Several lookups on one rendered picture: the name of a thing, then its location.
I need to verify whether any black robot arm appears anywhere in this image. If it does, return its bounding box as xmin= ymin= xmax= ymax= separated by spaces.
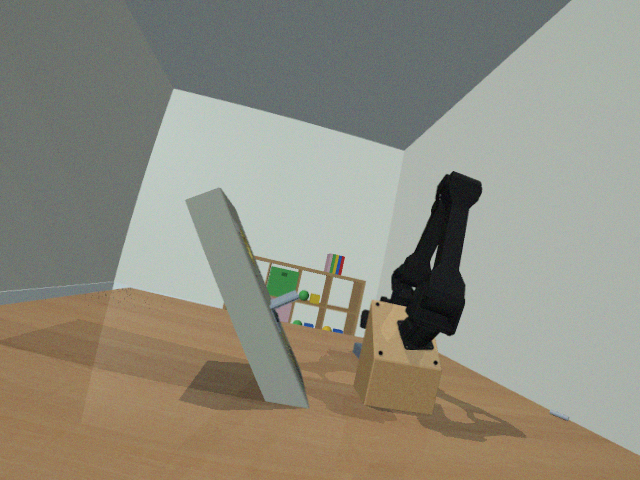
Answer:
xmin=379 ymin=171 xmax=483 ymax=350

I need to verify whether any small grey cylinder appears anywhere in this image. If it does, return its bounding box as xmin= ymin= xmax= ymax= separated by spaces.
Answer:
xmin=550 ymin=409 xmax=569 ymax=421

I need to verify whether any grey service panel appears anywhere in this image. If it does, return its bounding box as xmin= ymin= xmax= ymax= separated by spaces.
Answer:
xmin=186 ymin=187 xmax=309 ymax=409

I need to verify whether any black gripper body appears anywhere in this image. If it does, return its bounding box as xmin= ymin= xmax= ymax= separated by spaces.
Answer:
xmin=360 ymin=309 xmax=370 ymax=329

